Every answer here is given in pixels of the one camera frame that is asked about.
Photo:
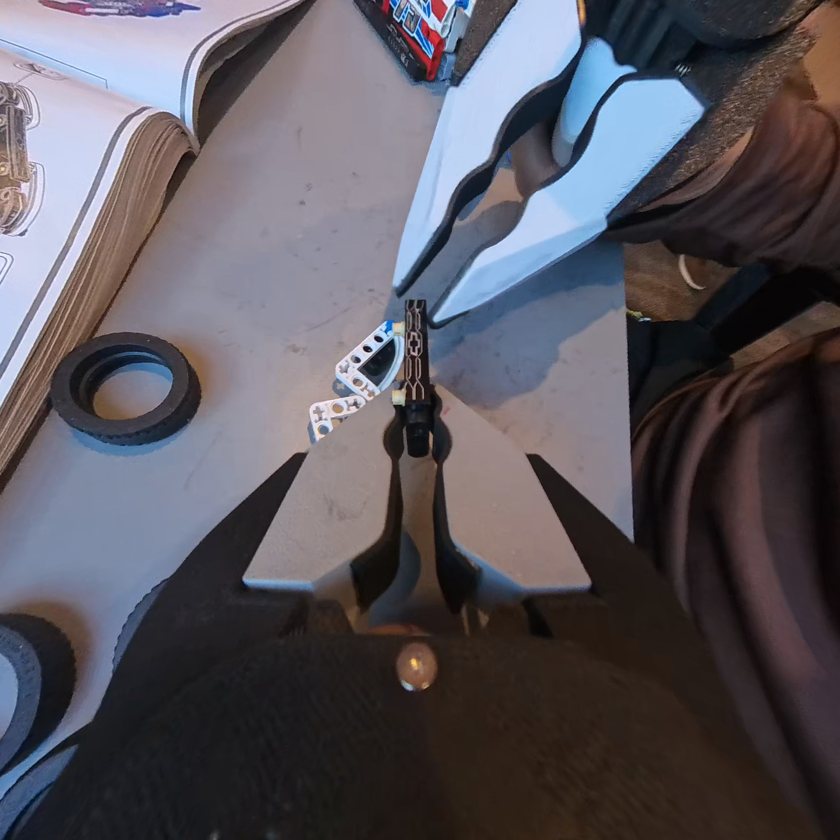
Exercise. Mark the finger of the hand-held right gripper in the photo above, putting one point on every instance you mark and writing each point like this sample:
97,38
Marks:
558,223
479,151

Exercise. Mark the open instruction booklet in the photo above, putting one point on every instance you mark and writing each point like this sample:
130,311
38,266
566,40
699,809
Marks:
98,164

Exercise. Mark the black patterned toy beam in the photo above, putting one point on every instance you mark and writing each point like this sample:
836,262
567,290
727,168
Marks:
417,348

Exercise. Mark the black toy tire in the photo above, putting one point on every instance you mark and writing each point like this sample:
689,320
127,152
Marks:
128,623
65,394
56,682

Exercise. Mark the black chair frame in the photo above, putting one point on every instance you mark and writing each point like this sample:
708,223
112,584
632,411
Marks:
754,302

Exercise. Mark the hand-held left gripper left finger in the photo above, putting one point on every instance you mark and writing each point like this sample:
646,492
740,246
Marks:
315,518

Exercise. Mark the person's brown shirt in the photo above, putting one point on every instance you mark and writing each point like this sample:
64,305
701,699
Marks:
754,492

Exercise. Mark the grey desk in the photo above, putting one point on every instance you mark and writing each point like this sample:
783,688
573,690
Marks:
295,229

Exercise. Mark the red toy car model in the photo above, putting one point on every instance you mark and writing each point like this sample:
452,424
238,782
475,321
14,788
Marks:
420,39

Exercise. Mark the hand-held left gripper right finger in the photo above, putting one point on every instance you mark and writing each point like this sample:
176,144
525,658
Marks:
512,518

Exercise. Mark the person's right forearm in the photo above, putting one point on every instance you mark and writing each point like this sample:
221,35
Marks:
754,184

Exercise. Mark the black toy pin connector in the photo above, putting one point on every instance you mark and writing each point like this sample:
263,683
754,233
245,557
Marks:
417,430

